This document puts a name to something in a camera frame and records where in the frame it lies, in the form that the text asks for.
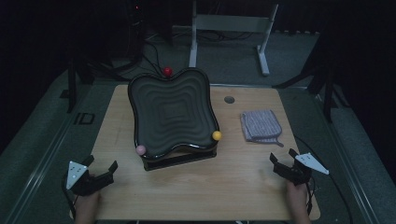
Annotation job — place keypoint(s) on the black tray base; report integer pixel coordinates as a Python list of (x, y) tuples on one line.
[(177, 160)]

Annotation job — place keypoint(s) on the black metal stand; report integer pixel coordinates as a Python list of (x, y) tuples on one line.
[(72, 90), (327, 102)]

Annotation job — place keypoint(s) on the grey round table grommet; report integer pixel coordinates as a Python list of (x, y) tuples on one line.
[(229, 100)]

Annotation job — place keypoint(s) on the red ball knob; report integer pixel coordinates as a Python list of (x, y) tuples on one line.
[(167, 71)]

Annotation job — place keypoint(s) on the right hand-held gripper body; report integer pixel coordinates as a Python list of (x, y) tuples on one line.
[(297, 175)]

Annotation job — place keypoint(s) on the metal floor rail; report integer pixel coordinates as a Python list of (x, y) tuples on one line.
[(42, 168), (351, 171)]

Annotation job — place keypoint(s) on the dark device with red light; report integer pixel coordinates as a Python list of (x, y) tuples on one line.
[(136, 18)]

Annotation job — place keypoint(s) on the white metal stand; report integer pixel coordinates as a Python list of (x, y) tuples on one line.
[(232, 23)]

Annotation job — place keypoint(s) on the striped grey cloth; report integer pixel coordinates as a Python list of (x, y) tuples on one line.
[(261, 126)]

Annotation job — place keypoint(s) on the yellow ball knob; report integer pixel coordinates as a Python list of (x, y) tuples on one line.
[(217, 135)]

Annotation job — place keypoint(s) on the person's right hand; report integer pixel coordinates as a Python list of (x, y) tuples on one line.
[(297, 196)]

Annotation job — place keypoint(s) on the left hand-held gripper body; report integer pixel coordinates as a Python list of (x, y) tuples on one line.
[(77, 183)]

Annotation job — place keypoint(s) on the person's left hand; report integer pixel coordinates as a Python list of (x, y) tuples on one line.
[(87, 203)]

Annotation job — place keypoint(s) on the pink ball knob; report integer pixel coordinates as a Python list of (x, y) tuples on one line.
[(140, 150)]

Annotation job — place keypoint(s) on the black wavy tray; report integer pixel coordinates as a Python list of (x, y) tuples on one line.
[(172, 115)]

